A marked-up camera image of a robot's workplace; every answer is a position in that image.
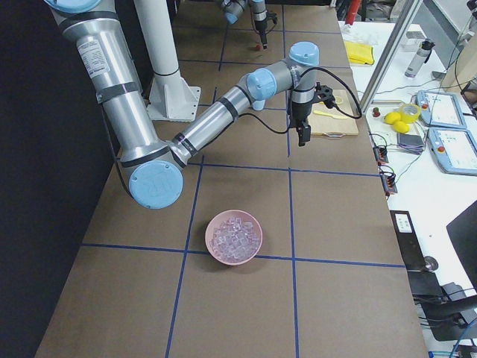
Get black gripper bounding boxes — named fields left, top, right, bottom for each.
left=254, top=14, right=268, bottom=49
left=290, top=102, right=312, bottom=146

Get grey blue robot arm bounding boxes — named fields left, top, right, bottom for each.
left=215, top=0, right=268, bottom=49
left=48, top=1, right=320, bottom=210

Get light blue cup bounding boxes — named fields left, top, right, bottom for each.
left=252, top=100, right=265, bottom=111

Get ice cubes in bowl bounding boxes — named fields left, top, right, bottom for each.
left=209, top=217, right=260, bottom=263

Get bamboo cutting board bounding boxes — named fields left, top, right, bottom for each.
left=308, top=89, right=358, bottom=136

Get yellow plastic knife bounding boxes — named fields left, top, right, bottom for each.
left=313, top=110, right=349, bottom=119

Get clear plastic bag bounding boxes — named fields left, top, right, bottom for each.
left=340, top=22, right=379, bottom=45

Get yellow lemon front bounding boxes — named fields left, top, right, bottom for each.
left=384, top=112, right=401, bottom=125

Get yellow lemon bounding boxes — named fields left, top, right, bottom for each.
left=384, top=112, right=401, bottom=125
left=392, top=121, right=410, bottom=134

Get yellow cloth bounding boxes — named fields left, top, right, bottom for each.
left=344, top=41, right=375, bottom=66

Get yellow lemon back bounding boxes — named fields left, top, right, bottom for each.
left=392, top=121, right=410, bottom=134

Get yellow tape roll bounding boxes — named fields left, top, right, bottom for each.
left=399, top=104, right=421, bottom=124

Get purple notebook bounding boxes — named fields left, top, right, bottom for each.
left=397, top=133, right=425, bottom=154

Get pink bowl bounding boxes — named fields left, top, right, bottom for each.
left=205, top=210, right=263, bottom=266

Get upper teach pendant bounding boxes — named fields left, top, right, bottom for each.
left=415, top=90, right=467, bottom=129

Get teach pendant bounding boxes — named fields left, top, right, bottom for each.
left=415, top=90, right=467, bottom=129
left=428, top=128, right=476, bottom=176

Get clear water bottle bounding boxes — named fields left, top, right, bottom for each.
left=404, top=39, right=435, bottom=78

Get lower teach pendant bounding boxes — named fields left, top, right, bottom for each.
left=428, top=128, right=476, bottom=176

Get black power strip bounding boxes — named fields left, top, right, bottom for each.
left=390, top=210, right=425, bottom=271

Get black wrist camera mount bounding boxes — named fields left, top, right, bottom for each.
left=266, top=11, right=278, bottom=25

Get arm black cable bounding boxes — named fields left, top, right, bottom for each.
left=241, top=66, right=363, bottom=134

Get aluminium frame post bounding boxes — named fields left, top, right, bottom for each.
left=360, top=0, right=423, bottom=114

